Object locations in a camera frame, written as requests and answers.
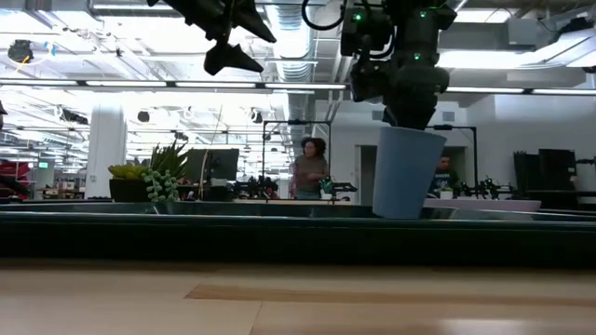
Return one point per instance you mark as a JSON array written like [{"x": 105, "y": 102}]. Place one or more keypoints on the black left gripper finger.
[
  {"x": 242, "y": 16},
  {"x": 230, "y": 58}
]

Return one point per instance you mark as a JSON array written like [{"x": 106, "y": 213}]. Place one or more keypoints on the silver ventilation duct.
[{"x": 294, "y": 51}]

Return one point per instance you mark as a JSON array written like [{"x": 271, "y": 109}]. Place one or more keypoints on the green exit sign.
[{"x": 43, "y": 164}]

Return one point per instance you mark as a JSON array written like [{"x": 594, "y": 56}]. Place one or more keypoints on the black computer monitor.
[{"x": 219, "y": 164}]

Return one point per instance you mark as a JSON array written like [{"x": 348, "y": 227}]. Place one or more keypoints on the black background robot arms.
[
  {"x": 486, "y": 188},
  {"x": 256, "y": 188}
]

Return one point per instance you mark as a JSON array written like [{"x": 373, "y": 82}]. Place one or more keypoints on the black ceiling device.
[{"x": 19, "y": 50}]

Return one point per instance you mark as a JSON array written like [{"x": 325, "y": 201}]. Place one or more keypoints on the green bead succulent plant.
[{"x": 160, "y": 186}]

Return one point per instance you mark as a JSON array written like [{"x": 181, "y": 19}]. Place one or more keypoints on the person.
[
  {"x": 444, "y": 177},
  {"x": 309, "y": 172}
]

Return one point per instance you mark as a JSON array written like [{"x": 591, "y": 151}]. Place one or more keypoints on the light blue plastic cup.
[{"x": 405, "y": 177}]

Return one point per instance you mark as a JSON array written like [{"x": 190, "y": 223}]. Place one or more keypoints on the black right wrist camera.
[{"x": 365, "y": 30}]

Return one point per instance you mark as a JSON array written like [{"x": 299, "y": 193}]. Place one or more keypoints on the white column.
[{"x": 105, "y": 153}]

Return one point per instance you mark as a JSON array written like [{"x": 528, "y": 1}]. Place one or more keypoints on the spiky green plant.
[{"x": 170, "y": 160}]

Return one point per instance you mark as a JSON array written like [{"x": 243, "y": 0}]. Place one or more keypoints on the yellow-green succulent plant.
[{"x": 126, "y": 171}]

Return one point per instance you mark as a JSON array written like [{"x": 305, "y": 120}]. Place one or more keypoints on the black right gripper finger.
[{"x": 410, "y": 114}]

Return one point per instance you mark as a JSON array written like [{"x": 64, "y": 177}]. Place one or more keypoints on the long ceiling light strip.
[
  {"x": 172, "y": 84},
  {"x": 521, "y": 90}
]

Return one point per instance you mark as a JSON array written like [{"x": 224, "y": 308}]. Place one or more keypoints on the black cabinet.
[{"x": 556, "y": 172}]

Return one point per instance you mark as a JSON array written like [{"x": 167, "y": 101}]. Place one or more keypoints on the black planter box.
[{"x": 128, "y": 191}]

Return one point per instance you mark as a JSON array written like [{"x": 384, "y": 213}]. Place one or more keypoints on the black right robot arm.
[{"x": 423, "y": 28}]

